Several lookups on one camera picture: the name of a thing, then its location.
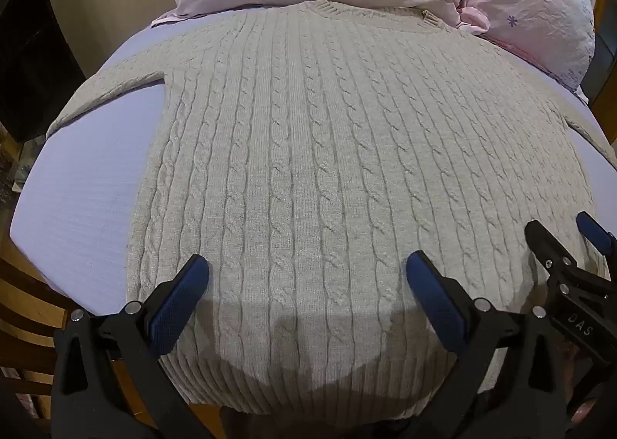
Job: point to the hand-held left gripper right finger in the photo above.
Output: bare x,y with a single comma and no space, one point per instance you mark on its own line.
433,300

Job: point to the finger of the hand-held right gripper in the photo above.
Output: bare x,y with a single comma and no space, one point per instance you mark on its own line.
542,244
591,228

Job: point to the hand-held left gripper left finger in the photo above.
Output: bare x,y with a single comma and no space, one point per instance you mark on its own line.
179,300

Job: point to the lavender bed sheet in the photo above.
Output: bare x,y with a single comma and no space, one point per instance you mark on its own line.
82,207

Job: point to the pink flower-print pillow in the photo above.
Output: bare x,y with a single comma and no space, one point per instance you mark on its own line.
535,5

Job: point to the dark cabinet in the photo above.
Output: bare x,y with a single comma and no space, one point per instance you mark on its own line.
33,48

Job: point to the wooden bed frame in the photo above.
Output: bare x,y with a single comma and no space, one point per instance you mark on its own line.
29,323

